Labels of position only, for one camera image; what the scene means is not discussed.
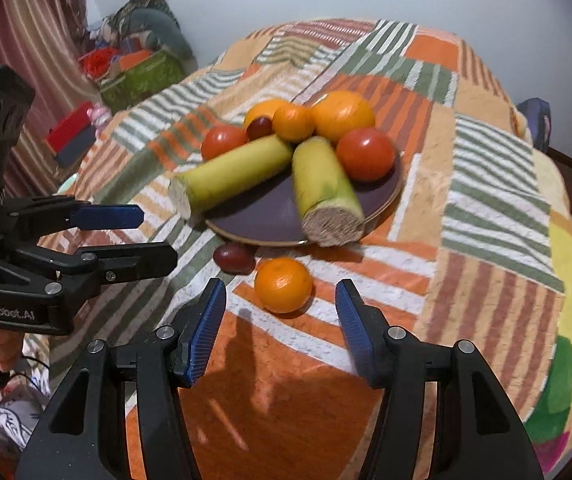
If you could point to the red and dark gift box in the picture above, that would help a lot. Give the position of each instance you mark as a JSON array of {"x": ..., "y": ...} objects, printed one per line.
[{"x": 71, "y": 132}]

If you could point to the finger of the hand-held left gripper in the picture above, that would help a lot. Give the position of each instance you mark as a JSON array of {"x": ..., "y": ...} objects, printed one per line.
[
  {"x": 131, "y": 260},
  {"x": 108, "y": 216}
]

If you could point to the dark plum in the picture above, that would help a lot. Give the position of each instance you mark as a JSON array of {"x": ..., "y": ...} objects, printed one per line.
[
  {"x": 234, "y": 258},
  {"x": 260, "y": 128}
]

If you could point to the grey plush pillow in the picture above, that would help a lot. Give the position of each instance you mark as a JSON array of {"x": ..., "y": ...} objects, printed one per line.
[{"x": 163, "y": 27}]

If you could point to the dark floral cushion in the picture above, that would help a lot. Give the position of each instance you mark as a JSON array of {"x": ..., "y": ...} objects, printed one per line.
[{"x": 141, "y": 0}]

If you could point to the yellow sugarcane piece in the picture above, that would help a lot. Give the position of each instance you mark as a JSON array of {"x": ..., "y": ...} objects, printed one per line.
[
  {"x": 236, "y": 177},
  {"x": 323, "y": 190}
]

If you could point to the red plastic bag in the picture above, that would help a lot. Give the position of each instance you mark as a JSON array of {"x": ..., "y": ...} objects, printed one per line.
[{"x": 97, "y": 60}]

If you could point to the white patterned bedsheet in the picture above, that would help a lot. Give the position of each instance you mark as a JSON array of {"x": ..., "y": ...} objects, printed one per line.
[{"x": 11, "y": 417}]

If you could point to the purple plate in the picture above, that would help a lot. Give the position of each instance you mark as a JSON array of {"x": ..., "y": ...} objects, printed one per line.
[{"x": 266, "y": 220}]

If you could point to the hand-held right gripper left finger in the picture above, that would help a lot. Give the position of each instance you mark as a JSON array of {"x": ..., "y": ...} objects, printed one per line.
[{"x": 206, "y": 330}]

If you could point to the person's left hand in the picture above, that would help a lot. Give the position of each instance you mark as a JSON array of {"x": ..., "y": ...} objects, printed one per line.
[{"x": 5, "y": 355}]

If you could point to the green patterned storage box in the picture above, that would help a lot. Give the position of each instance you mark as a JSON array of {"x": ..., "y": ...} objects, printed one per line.
[{"x": 141, "y": 80}]

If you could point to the small mandarin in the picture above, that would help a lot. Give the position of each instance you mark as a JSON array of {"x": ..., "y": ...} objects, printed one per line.
[
  {"x": 293, "y": 122},
  {"x": 283, "y": 285}
]

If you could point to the plain large orange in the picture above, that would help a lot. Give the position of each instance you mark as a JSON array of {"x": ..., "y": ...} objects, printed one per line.
[{"x": 266, "y": 108}]

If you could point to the large orange with sticker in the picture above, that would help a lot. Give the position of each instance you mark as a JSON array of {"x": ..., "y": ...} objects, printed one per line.
[{"x": 343, "y": 115}]

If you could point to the red tomato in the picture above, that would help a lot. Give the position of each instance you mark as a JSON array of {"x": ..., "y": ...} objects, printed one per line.
[
  {"x": 223, "y": 142},
  {"x": 366, "y": 155}
]

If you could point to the dark blue bag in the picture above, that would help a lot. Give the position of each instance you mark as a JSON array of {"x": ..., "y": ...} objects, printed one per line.
[{"x": 533, "y": 117}]

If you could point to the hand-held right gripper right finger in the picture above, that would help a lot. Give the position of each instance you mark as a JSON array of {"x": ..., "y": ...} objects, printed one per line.
[{"x": 356, "y": 340}]

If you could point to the striped patchwork blanket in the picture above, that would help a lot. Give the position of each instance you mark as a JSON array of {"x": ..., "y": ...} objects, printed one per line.
[{"x": 466, "y": 210}]

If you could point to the striped curtain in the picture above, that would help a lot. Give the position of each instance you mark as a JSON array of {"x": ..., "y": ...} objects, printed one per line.
[{"x": 31, "y": 25}]

